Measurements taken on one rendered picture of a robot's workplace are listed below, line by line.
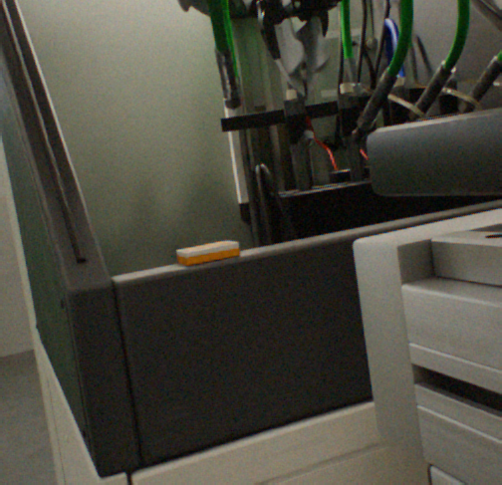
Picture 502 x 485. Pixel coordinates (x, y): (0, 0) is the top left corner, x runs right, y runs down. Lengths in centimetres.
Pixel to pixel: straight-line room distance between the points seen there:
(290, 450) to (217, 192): 60
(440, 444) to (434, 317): 5
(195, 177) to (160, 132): 9
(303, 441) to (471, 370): 42
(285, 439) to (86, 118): 65
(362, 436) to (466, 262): 45
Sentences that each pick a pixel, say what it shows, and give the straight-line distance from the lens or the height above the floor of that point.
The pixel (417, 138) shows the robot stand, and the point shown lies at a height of 103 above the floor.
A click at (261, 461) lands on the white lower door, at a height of 76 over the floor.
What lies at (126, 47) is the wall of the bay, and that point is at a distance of 116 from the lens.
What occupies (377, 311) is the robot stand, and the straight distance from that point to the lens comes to 30.
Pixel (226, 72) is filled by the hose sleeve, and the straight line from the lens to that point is 80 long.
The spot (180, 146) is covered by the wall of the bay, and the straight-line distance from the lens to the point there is 115.
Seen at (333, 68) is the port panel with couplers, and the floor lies 117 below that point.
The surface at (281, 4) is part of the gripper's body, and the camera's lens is 88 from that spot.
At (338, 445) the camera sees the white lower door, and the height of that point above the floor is 76.
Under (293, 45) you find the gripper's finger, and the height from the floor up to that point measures 116.
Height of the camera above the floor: 104
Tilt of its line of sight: 6 degrees down
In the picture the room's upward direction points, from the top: 8 degrees counter-clockwise
